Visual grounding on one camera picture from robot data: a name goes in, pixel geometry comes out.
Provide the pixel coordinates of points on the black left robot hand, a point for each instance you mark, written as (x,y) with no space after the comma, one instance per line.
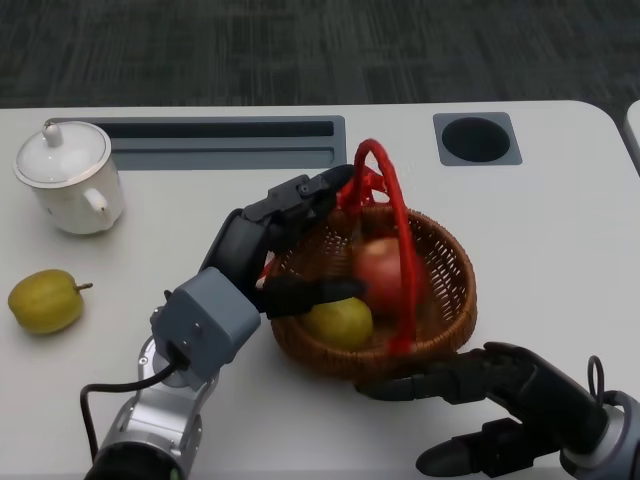
(240,240)

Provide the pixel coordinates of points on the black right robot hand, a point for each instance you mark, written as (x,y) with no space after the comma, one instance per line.
(535,385)

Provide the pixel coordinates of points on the red apple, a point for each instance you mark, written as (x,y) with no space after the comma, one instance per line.
(385,275)

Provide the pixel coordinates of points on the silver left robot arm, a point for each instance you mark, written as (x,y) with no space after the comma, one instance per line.
(150,430)

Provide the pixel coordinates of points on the yellow-green round fruit without stem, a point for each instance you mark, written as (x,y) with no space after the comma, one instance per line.
(342,325)

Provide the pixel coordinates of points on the red printed ribbon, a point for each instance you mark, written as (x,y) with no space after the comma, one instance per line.
(365,187)

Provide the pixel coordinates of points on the white ceramic mug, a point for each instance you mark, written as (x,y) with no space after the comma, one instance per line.
(80,200)

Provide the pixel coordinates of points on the white ceramic mug lid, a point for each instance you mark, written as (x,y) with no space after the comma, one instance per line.
(60,152)

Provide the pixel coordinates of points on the yellow-green fruit with stem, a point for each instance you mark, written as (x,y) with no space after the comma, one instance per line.
(45,302)

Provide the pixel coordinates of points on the grey round cup holder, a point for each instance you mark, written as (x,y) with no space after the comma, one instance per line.
(476,139)

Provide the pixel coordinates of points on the white neighbouring table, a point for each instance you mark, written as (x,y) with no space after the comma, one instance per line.
(632,135)

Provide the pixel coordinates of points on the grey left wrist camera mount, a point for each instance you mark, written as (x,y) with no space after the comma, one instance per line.
(210,320)

